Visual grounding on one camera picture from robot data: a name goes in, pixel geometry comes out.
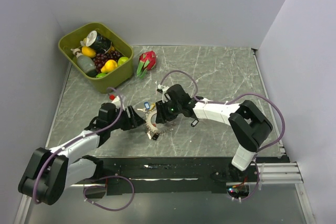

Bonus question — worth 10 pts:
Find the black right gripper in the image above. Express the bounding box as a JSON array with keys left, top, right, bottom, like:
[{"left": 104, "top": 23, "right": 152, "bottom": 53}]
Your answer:
[{"left": 155, "top": 98, "right": 182, "bottom": 124}]

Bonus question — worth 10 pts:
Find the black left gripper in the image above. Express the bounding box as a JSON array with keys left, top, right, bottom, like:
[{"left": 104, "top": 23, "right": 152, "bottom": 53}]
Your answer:
[{"left": 108, "top": 105, "right": 145, "bottom": 131}]

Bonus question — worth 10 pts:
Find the round metal key ring plate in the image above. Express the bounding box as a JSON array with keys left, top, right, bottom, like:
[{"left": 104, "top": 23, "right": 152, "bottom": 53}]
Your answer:
[{"left": 145, "top": 110, "right": 175, "bottom": 135}]

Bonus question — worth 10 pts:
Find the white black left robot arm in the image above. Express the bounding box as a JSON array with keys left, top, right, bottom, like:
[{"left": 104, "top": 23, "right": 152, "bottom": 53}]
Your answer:
[{"left": 18, "top": 103, "right": 145, "bottom": 205}]

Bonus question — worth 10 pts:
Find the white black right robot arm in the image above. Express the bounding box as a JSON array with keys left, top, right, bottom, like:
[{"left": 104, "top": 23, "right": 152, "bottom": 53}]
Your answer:
[{"left": 155, "top": 84, "right": 273, "bottom": 181}]

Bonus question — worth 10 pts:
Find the black key tag on table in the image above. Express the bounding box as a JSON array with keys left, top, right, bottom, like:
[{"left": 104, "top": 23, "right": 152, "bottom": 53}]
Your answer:
[{"left": 191, "top": 120, "right": 199, "bottom": 127}]

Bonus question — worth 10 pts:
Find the red dragon fruit toy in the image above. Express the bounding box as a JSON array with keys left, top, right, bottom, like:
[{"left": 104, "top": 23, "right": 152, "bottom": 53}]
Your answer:
[{"left": 136, "top": 50, "right": 156, "bottom": 78}]

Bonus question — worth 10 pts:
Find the green lime toy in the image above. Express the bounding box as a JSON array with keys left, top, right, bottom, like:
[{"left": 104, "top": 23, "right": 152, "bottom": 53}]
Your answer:
[{"left": 96, "top": 73, "right": 107, "bottom": 78}]

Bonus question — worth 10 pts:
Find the yellow pear toy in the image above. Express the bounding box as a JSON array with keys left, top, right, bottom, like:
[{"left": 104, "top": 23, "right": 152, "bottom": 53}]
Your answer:
[{"left": 101, "top": 60, "right": 118, "bottom": 73}]

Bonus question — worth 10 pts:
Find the green apple toy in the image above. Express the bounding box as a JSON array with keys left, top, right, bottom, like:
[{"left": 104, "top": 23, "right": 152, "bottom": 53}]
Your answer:
[{"left": 117, "top": 56, "right": 129, "bottom": 66}]

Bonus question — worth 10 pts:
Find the dark purple grape bunch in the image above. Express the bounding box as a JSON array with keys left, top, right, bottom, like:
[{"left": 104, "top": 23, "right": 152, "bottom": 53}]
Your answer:
[{"left": 93, "top": 51, "right": 123, "bottom": 73}]

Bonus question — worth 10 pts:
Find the grey pump bottle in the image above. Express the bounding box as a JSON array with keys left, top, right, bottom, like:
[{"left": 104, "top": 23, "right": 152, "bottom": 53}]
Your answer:
[{"left": 71, "top": 48, "right": 98, "bottom": 78}]

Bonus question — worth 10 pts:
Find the yellow lemon toy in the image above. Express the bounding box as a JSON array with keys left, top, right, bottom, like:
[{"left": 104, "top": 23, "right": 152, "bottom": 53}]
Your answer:
[{"left": 81, "top": 46, "right": 96, "bottom": 58}]

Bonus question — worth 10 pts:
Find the black cylindrical can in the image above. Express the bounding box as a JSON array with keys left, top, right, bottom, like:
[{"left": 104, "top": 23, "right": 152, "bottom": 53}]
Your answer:
[{"left": 86, "top": 30, "right": 113, "bottom": 54}]

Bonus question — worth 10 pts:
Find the olive green plastic bin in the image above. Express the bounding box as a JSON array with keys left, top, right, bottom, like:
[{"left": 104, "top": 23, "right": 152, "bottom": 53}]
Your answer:
[{"left": 58, "top": 22, "right": 134, "bottom": 93}]

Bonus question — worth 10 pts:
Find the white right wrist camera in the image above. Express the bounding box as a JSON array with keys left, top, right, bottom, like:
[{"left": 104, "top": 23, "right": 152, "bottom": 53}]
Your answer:
[{"left": 157, "top": 84, "right": 169, "bottom": 103}]

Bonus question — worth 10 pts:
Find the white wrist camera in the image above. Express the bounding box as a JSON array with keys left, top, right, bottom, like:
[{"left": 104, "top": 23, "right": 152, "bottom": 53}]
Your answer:
[
  {"left": 109, "top": 94, "right": 122, "bottom": 107},
  {"left": 157, "top": 84, "right": 169, "bottom": 103}
]

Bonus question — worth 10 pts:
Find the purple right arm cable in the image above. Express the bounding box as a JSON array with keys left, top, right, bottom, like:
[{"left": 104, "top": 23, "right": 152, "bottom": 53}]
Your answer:
[{"left": 160, "top": 70, "right": 286, "bottom": 201}]

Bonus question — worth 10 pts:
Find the black key tag on ring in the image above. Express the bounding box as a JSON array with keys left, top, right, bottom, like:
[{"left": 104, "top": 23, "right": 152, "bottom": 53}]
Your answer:
[{"left": 152, "top": 133, "right": 160, "bottom": 141}]

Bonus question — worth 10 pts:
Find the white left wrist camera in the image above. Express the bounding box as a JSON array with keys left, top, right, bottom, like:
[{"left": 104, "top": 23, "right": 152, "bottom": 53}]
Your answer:
[{"left": 109, "top": 94, "right": 122, "bottom": 107}]

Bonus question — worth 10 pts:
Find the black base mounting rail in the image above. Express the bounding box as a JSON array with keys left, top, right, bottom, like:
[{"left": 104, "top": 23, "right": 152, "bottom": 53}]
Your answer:
[{"left": 72, "top": 157, "right": 289, "bottom": 196}]

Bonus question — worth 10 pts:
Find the aluminium extrusion frame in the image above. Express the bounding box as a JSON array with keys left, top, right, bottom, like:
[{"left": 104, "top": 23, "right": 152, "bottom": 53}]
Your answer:
[{"left": 258, "top": 163, "right": 303, "bottom": 184}]

